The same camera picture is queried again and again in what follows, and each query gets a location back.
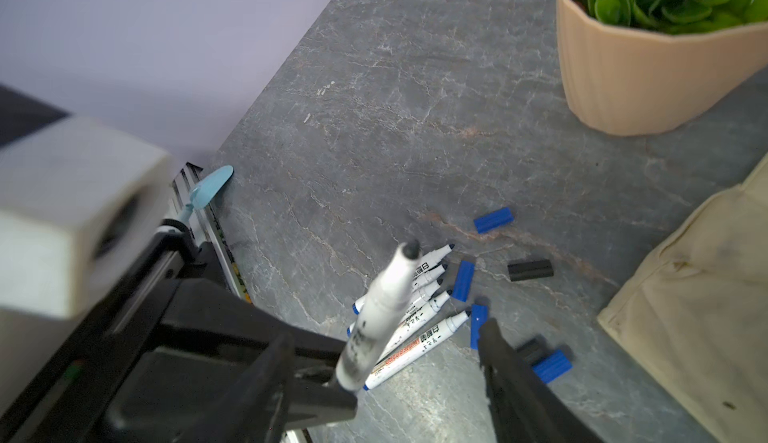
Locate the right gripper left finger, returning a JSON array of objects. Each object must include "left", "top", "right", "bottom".
[{"left": 104, "top": 279, "right": 358, "bottom": 442}]

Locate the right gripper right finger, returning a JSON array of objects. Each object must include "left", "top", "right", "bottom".
[{"left": 478, "top": 318, "right": 600, "bottom": 442}]

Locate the black pen cap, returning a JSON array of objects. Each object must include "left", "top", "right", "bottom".
[{"left": 507, "top": 259, "right": 554, "bottom": 282}]

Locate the white marker pen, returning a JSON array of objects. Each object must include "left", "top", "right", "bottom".
[
  {"left": 352, "top": 243, "right": 455, "bottom": 316},
  {"left": 352, "top": 263, "right": 448, "bottom": 314},
  {"left": 329, "top": 239, "right": 421, "bottom": 393},
  {"left": 363, "top": 309, "right": 472, "bottom": 391},
  {"left": 379, "top": 289, "right": 452, "bottom": 362}
]

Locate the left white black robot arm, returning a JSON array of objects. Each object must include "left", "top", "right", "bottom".
[{"left": 1, "top": 87, "right": 179, "bottom": 442}]

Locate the blue pen cap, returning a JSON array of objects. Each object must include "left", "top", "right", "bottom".
[
  {"left": 532, "top": 350, "right": 572, "bottom": 384},
  {"left": 470, "top": 304, "right": 489, "bottom": 350},
  {"left": 473, "top": 207, "right": 514, "bottom": 234},
  {"left": 451, "top": 260, "right": 475, "bottom": 303}
]

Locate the beige work glove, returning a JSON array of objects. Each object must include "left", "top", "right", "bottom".
[{"left": 598, "top": 160, "right": 767, "bottom": 442}]

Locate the beige plant pot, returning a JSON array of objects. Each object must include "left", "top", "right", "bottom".
[{"left": 556, "top": 0, "right": 767, "bottom": 136}]

